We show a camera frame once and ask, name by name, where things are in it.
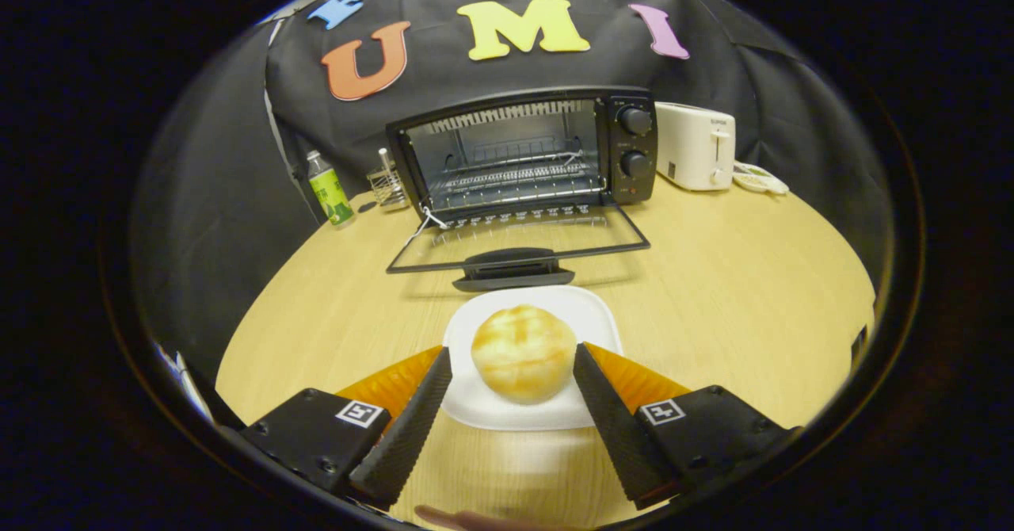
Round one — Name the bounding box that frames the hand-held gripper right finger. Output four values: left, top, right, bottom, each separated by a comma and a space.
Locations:
573, 342, 801, 511

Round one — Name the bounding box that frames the white bread toaster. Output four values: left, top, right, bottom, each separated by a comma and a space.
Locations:
655, 102, 737, 192

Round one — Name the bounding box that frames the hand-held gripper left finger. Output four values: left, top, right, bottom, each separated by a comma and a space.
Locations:
238, 346, 453, 510

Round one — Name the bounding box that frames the wire oven rack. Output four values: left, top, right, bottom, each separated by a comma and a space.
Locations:
428, 138, 608, 208

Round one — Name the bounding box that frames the small wire rack holder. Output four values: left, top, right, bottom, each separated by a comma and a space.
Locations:
367, 148, 410, 212

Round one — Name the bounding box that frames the white string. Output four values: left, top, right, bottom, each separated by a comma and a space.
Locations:
402, 204, 449, 251

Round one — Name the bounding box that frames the small white divided dish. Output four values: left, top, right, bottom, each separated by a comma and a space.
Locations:
732, 162, 790, 196

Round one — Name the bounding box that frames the white square plate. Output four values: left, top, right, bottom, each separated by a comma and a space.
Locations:
440, 285, 623, 432

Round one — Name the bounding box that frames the round golden bread bun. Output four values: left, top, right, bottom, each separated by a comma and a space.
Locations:
471, 304, 578, 405

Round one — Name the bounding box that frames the black toaster oven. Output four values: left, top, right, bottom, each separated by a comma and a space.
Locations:
386, 86, 658, 292

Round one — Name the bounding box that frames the green label plastic bottle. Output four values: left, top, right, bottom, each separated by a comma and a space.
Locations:
306, 150, 356, 227

